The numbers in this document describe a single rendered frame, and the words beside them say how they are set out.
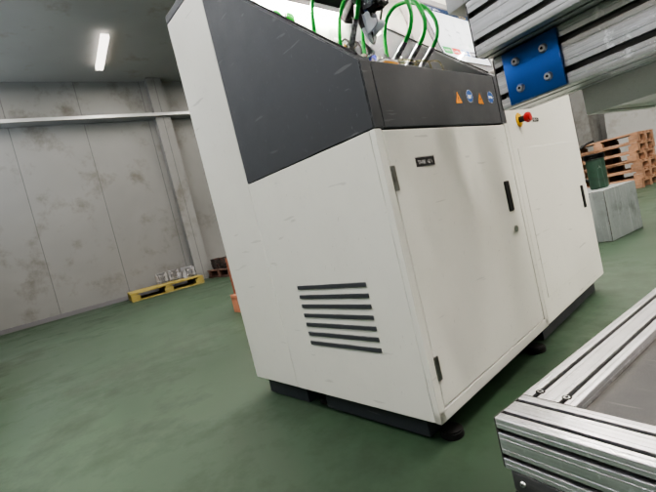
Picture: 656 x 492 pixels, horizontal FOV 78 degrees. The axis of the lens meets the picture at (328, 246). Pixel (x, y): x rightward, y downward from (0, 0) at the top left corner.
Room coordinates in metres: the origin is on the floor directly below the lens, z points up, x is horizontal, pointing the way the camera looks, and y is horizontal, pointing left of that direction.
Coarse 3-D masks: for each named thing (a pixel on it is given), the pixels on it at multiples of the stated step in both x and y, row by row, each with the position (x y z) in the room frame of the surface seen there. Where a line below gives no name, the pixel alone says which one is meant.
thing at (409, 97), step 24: (384, 72) 0.99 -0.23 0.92; (408, 72) 1.05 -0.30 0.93; (432, 72) 1.13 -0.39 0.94; (456, 72) 1.21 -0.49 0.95; (384, 96) 0.97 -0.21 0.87; (408, 96) 1.04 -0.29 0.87; (432, 96) 1.11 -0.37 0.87; (384, 120) 0.96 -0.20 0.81; (408, 120) 1.02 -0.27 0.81; (432, 120) 1.10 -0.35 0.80; (456, 120) 1.17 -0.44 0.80; (480, 120) 1.27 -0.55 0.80
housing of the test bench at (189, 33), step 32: (192, 0) 1.41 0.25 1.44; (192, 32) 1.45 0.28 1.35; (192, 64) 1.49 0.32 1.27; (192, 96) 1.54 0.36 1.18; (224, 96) 1.38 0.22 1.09; (224, 128) 1.42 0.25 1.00; (224, 160) 1.46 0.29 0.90; (224, 192) 1.50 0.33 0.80; (224, 224) 1.55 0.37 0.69; (256, 224) 1.38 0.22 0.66; (256, 256) 1.42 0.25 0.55; (256, 288) 1.46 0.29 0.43; (256, 320) 1.50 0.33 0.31; (256, 352) 1.55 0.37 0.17; (288, 352) 1.38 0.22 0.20; (288, 384) 1.42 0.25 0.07
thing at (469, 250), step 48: (432, 144) 1.08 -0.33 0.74; (480, 144) 1.25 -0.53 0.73; (432, 192) 1.05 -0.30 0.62; (480, 192) 1.21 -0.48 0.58; (432, 240) 1.02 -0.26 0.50; (480, 240) 1.17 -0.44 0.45; (432, 288) 0.99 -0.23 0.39; (480, 288) 1.13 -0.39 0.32; (528, 288) 1.33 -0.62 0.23; (432, 336) 0.96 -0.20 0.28; (480, 336) 1.10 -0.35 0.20
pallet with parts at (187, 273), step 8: (168, 272) 8.11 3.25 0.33; (176, 272) 8.13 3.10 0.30; (184, 272) 7.99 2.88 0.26; (192, 272) 8.03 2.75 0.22; (160, 280) 7.97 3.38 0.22; (176, 280) 7.93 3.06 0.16; (184, 280) 7.63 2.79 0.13; (192, 280) 8.05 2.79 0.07; (200, 280) 7.77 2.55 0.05; (144, 288) 7.82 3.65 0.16; (152, 288) 7.34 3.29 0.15; (160, 288) 8.07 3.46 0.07; (168, 288) 7.46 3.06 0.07; (176, 288) 7.87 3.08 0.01; (128, 296) 7.77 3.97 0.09; (136, 296) 7.18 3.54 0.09; (144, 296) 7.62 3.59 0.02; (152, 296) 7.31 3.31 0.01
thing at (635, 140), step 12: (636, 132) 5.89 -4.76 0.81; (648, 132) 6.18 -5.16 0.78; (588, 144) 6.42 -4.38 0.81; (600, 144) 6.28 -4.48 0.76; (612, 144) 6.67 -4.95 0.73; (624, 144) 6.04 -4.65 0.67; (636, 144) 5.91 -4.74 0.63; (648, 144) 6.29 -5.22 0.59; (612, 156) 6.18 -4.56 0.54; (636, 156) 5.92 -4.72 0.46; (648, 156) 6.30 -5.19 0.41; (612, 168) 6.48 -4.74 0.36; (624, 168) 6.65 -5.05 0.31; (636, 168) 5.95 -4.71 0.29; (648, 168) 6.05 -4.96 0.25; (612, 180) 6.49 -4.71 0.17; (624, 180) 6.11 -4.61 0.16; (636, 180) 5.96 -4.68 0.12; (648, 180) 6.09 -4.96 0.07
